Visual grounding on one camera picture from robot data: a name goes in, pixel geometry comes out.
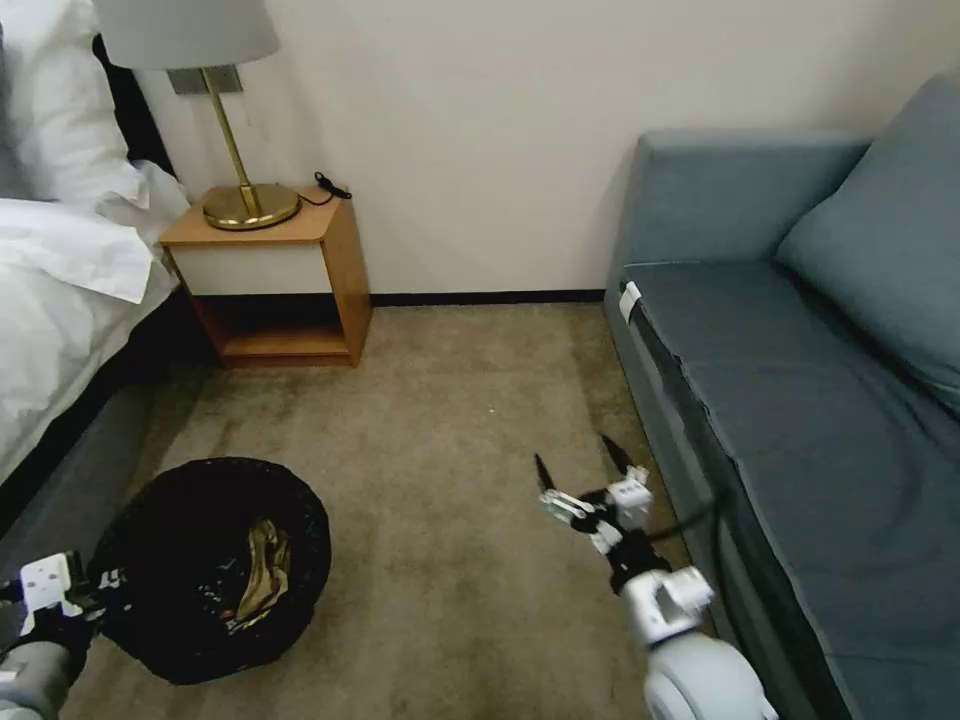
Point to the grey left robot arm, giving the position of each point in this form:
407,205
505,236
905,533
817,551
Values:
30,675

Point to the brass lamp with grey shade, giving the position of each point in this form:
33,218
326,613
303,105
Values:
225,112

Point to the wooden nightstand with white drawer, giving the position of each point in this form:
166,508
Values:
277,285

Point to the small white tag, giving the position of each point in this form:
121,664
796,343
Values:
629,296

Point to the grey wall switch plate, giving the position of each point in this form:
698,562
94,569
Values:
225,79

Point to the white duvet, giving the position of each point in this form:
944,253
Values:
67,300

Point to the black woven trash bin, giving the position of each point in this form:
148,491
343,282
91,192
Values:
202,570

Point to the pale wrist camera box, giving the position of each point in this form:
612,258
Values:
628,501
45,581

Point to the grey bed frame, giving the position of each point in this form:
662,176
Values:
82,450

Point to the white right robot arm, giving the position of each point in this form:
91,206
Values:
697,652

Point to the blue-grey fabric sofa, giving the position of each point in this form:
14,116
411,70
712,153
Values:
787,450

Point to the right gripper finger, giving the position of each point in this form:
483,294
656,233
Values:
559,501
619,459

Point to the white pillow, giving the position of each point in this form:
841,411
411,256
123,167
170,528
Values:
60,105

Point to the blue-grey sofa cushion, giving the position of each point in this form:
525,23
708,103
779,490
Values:
885,247

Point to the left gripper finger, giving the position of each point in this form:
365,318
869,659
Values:
84,611
96,571

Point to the golden crumpled wrapper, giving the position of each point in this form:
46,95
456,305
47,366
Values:
264,566

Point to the black baseboard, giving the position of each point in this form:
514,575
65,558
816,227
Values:
487,301

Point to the dark headboard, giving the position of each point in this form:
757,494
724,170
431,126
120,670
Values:
139,127

